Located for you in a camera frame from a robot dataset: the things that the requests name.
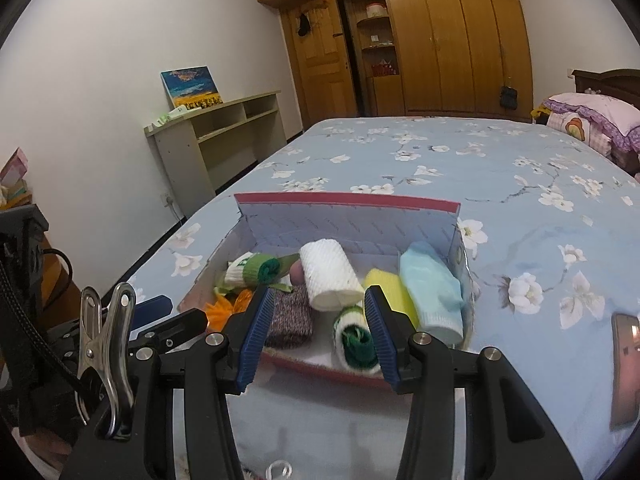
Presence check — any wooden nightstand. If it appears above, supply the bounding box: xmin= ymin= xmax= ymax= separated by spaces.
xmin=0 ymin=192 xmax=83 ymax=321

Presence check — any person's left forearm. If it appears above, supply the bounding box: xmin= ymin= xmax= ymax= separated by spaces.
xmin=17 ymin=427 xmax=78 ymax=463

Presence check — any purple frilled pillow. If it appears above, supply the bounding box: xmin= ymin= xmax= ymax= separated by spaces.
xmin=542 ymin=92 xmax=640 ymax=153

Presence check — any smartphone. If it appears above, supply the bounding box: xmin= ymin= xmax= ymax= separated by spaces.
xmin=609 ymin=312 xmax=640 ymax=431

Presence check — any orange knit item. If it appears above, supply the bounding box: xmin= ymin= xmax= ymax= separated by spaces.
xmin=206 ymin=287 xmax=253 ymax=333

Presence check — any white waffle sock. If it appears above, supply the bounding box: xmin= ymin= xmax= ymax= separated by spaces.
xmin=299 ymin=240 xmax=365 ymax=312

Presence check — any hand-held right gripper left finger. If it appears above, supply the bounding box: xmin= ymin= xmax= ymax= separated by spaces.
xmin=60 ymin=285 xmax=275 ymax=480

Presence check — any light blue sock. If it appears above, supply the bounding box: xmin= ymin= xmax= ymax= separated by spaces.
xmin=398 ymin=241 xmax=466 ymax=346

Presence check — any cartoon print pillow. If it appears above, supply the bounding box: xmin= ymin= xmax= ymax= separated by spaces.
xmin=546 ymin=110 xmax=613 ymax=158

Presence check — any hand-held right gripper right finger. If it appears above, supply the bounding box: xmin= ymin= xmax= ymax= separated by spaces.
xmin=363 ymin=285 xmax=583 ymax=480

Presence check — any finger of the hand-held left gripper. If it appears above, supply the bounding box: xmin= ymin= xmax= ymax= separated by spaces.
xmin=127 ymin=307 xmax=208 ymax=356
xmin=132 ymin=296 xmax=171 ymax=328

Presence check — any dark wooden headboard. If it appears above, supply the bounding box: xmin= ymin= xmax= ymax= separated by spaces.
xmin=571 ymin=67 xmax=640 ymax=108

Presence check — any green white striped sock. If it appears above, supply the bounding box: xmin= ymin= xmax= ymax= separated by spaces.
xmin=214 ymin=252 xmax=301 ymax=293

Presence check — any yellow sock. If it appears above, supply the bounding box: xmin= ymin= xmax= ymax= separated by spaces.
xmin=363 ymin=267 xmax=421 ymax=331

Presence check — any beige shelf unit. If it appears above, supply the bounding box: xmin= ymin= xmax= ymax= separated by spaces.
xmin=145 ymin=90 xmax=288 ymax=218

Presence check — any thin black cable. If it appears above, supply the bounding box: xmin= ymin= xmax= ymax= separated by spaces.
xmin=40 ymin=247 xmax=76 ymax=311

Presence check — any green white packet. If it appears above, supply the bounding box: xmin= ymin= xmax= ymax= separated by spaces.
xmin=152 ymin=107 xmax=188 ymax=128

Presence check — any wooden door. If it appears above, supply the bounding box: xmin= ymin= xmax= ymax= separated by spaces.
xmin=280 ymin=0 xmax=358 ymax=133

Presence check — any blue and yellow painting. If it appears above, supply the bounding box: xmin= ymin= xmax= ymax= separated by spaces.
xmin=161 ymin=66 xmax=222 ymax=110

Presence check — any green white sock roll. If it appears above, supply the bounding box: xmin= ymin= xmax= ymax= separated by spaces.
xmin=332 ymin=304 xmax=383 ymax=375

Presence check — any metal spring clip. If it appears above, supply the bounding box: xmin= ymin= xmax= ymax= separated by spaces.
xmin=75 ymin=282 xmax=137 ymax=441

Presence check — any black braided cable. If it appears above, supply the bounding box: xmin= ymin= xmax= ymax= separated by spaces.
xmin=0 ymin=250 xmax=96 ymax=411

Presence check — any red cardboard box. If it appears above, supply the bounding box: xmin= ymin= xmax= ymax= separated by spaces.
xmin=177 ymin=191 xmax=473 ymax=391

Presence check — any pink tissue box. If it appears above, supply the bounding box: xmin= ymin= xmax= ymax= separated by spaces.
xmin=0 ymin=147 xmax=30 ymax=186

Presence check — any wooden wardrobe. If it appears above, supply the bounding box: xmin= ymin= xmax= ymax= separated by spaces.
xmin=254 ymin=0 xmax=535 ymax=123

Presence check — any blue floral bed sheet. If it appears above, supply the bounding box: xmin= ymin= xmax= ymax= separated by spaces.
xmin=120 ymin=116 xmax=640 ymax=480

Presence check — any grey purple knit sock roll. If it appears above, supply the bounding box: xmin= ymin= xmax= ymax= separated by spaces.
xmin=264 ymin=285 xmax=315 ymax=350

